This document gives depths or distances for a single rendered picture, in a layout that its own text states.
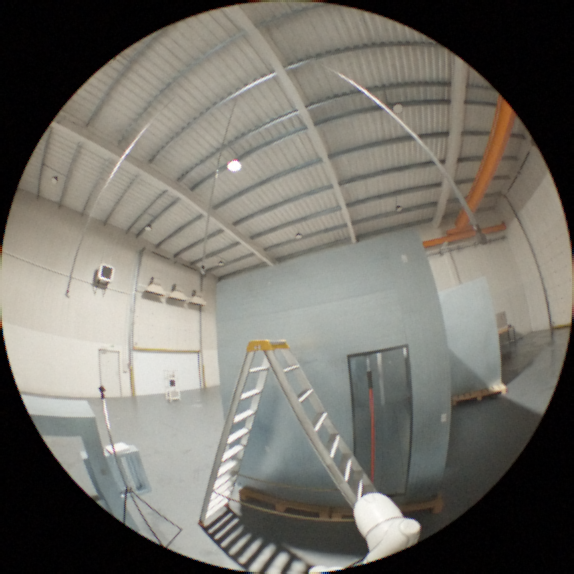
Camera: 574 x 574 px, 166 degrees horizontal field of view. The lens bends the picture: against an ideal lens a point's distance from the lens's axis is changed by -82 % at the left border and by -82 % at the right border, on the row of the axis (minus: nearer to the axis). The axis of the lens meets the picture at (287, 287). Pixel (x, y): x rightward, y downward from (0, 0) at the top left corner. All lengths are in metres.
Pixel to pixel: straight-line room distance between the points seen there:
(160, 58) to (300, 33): 3.25
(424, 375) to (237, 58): 6.66
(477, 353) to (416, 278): 4.28
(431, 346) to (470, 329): 3.97
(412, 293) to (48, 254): 11.30
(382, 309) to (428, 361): 0.67
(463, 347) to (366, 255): 4.45
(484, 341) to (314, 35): 8.38
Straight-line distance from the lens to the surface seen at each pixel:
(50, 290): 10.19
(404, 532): 0.70
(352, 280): 1.96
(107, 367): 10.26
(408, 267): 2.01
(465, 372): 6.02
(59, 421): 2.29
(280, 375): 1.35
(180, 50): 6.07
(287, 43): 5.91
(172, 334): 11.72
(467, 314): 5.85
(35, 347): 10.05
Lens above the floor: 2.25
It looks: 18 degrees up
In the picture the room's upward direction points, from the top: 6 degrees counter-clockwise
